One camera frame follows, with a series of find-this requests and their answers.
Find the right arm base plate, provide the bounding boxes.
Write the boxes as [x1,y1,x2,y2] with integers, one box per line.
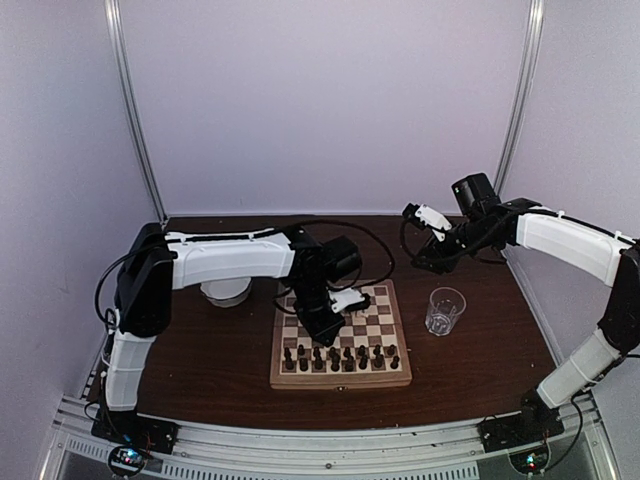
[477,413,565,453]

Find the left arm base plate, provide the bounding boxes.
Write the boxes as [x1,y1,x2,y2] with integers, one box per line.
[91,417,179,454]

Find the dark piece queen file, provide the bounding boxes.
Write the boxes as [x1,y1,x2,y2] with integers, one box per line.
[330,355,341,372]

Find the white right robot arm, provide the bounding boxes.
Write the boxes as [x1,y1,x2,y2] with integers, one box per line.
[402,173,639,442]

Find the clear plastic cup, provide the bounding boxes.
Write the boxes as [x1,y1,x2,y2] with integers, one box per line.
[425,287,467,336]

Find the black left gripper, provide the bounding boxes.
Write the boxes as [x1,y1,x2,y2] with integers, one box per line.
[292,279,346,348]

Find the dark tall king piece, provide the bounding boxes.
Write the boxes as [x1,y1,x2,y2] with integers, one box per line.
[344,357,355,372]

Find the dark queen piece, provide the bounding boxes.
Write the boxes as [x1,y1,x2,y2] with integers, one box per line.
[313,357,325,373]

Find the aluminium frame post left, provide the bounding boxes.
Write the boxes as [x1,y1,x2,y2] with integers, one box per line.
[104,0,169,225]

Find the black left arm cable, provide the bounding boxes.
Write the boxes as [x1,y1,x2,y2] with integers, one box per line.
[299,218,395,296]

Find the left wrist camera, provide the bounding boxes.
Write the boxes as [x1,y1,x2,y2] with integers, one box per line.
[329,288,371,313]

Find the wooden chess board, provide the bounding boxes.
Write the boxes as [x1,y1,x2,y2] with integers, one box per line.
[270,280,412,391]

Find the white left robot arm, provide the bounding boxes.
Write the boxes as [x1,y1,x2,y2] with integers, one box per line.
[103,224,370,444]

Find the white round bowl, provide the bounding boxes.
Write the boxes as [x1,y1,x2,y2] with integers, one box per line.
[200,278,252,308]

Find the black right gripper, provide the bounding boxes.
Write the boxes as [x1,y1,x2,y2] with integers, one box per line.
[412,217,499,274]

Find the dark rook corner piece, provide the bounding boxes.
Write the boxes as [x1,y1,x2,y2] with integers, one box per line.
[284,358,296,372]

